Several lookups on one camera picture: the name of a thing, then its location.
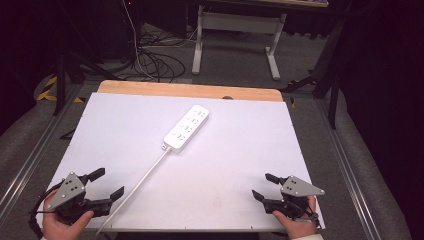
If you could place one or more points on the yellow black floor tape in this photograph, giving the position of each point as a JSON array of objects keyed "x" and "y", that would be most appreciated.
[{"x": 46, "y": 95}]

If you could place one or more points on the black curtain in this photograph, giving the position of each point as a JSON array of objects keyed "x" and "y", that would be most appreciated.
[{"x": 386, "y": 83}]

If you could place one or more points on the black tripod stand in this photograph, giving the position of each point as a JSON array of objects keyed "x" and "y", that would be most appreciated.
[{"x": 61, "y": 83}]

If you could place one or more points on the white metal desk frame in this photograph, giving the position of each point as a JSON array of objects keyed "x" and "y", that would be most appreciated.
[{"x": 238, "y": 21}]

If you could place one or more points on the aluminium floor rail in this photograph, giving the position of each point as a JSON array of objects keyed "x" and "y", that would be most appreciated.
[
  {"x": 30, "y": 163},
  {"x": 350, "y": 173}
]

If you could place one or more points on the black metal stand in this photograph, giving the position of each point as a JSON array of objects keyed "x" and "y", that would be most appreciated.
[{"x": 328, "y": 76}]

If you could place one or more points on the white power strip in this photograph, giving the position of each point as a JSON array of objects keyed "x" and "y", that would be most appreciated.
[{"x": 186, "y": 128}]

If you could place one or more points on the white table board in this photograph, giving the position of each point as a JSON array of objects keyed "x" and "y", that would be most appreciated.
[{"x": 233, "y": 166}]

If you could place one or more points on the wooden desk top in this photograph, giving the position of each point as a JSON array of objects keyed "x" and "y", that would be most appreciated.
[{"x": 286, "y": 2}]

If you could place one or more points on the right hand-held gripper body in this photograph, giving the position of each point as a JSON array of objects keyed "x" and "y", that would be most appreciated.
[{"x": 296, "y": 188}]

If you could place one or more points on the person's right hand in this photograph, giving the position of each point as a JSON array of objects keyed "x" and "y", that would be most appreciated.
[{"x": 301, "y": 228}]

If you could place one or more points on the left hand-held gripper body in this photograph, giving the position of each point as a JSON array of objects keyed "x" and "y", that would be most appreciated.
[{"x": 68, "y": 191}]

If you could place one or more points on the person's left hand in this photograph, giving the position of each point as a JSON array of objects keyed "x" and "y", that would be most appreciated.
[{"x": 55, "y": 226}]

